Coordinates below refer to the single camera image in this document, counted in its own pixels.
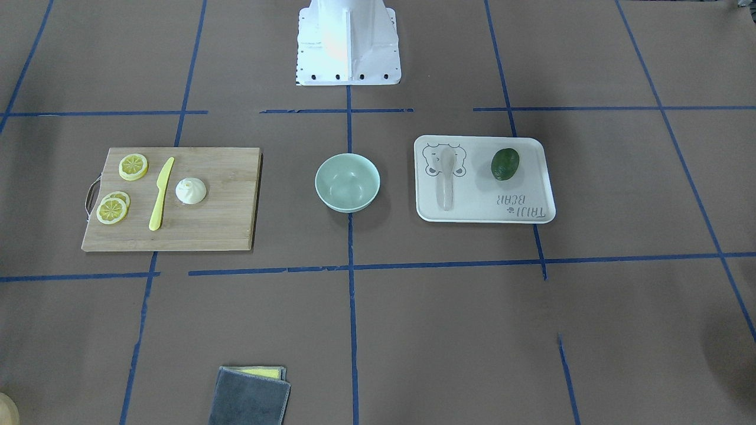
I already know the white steamed bun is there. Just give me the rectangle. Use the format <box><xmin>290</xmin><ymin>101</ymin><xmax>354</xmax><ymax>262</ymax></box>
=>
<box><xmin>174</xmin><ymin>177</ymin><xmax>207</xmax><ymax>205</ymax></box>

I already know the light green bowl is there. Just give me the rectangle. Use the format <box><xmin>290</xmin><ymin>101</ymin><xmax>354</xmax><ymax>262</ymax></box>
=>
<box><xmin>314</xmin><ymin>153</ymin><xmax>381</xmax><ymax>214</ymax></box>

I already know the green avocado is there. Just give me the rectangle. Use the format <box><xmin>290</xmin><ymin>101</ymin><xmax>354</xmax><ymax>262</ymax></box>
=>
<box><xmin>490</xmin><ymin>148</ymin><xmax>520</xmax><ymax>181</ymax></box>

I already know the white bear tray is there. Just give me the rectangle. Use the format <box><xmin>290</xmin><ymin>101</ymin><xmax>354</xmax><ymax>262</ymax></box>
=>
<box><xmin>413</xmin><ymin>135</ymin><xmax>556</xmax><ymax>224</ymax></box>

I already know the bamboo cutting board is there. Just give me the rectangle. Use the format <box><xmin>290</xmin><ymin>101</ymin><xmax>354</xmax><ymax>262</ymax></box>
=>
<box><xmin>82</xmin><ymin>147</ymin><xmax>262</xmax><ymax>252</ymax></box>

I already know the yellow sponge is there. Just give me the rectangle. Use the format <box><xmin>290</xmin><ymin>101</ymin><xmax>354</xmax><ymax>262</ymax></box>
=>
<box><xmin>236</xmin><ymin>365</ymin><xmax>286</xmax><ymax>380</ymax></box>

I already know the yellow plastic knife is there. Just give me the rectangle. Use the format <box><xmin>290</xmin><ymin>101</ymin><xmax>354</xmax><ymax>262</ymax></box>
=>
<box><xmin>148</xmin><ymin>156</ymin><xmax>175</xmax><ymax>231</ymax></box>

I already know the grey cloth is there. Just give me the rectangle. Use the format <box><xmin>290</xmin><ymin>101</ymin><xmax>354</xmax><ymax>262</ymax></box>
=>
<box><xmin>208</xmin><ymin>366</ymin><xmax>291</xmax><ymax>424</ymax></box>

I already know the lemon slice top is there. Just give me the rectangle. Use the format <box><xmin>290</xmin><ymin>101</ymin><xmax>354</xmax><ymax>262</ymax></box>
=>
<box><xmin>118</xmin><ymin>153</ymin><xmax>149</xmax><ymax>181</ymax></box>

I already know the lemon slice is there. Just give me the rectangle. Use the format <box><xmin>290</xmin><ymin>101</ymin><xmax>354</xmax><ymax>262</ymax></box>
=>
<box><xmin>96</xmin><ymin>197</ymin><xmax>129</xmax><ymax>225</ymax></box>
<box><xmin>118</xmin><ymin>153</ymin><xmax>149</xmax><ymax>181</ymax></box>
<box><xmin>103</xmin><ymin>191</ymin><xmax>131</xmax><ymax>209</ymax></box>

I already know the lemon slice behind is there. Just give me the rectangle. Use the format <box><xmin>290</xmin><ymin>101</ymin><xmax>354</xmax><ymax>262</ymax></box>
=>
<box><xmin>103</xmin><ymin>191</ymin><xmax>131</xmax><ymax>209</ymax></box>

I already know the lemon slice front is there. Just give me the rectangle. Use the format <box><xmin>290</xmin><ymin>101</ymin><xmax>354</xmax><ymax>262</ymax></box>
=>
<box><xmin>96</xmin><ymin>197</ymin><xmax>129</xmax><ymax>225</ymax></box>

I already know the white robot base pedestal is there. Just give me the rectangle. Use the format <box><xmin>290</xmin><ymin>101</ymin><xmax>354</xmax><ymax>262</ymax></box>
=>
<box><xmin>295</xmin><ymin>1</ymin><xmax>402</xmax><ymax>86</ymax></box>

